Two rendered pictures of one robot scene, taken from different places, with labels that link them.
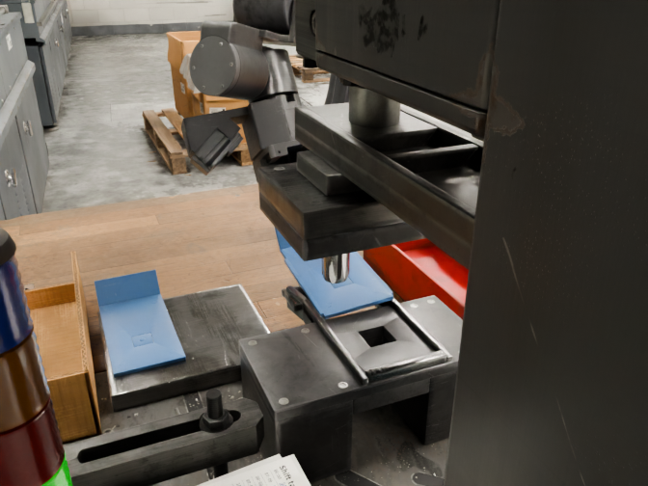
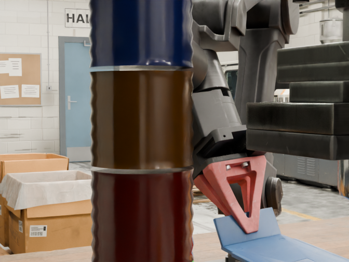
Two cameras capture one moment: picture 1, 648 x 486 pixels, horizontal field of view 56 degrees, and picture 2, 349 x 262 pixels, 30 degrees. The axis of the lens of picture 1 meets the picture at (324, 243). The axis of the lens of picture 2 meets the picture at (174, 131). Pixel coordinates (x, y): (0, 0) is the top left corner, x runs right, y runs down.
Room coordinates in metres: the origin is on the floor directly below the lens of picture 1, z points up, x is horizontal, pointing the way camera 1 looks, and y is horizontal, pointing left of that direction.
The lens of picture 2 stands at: (-0.04, 0.14, 1.15)
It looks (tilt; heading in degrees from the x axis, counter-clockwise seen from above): 3 degrees down; 356
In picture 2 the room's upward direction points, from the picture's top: straight up
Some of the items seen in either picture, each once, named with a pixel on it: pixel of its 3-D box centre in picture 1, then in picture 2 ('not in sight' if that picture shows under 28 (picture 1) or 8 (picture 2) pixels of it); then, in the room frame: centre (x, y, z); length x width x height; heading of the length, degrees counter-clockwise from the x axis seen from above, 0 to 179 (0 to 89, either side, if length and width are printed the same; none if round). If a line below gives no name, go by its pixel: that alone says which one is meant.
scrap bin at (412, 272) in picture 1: (450, 273); not in sight; (0.67, -0.16, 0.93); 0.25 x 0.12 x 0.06; 23
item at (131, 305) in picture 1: (136, 316); not in sight; (0.56, 0.20, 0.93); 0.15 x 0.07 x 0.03; 24
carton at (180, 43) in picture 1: (209, 74); (27, 196); (4.70, 0.86, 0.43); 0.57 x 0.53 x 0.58; 24
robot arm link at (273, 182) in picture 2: not in sight; (250, 197); (0.86, -0.03, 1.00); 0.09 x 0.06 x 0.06; 62
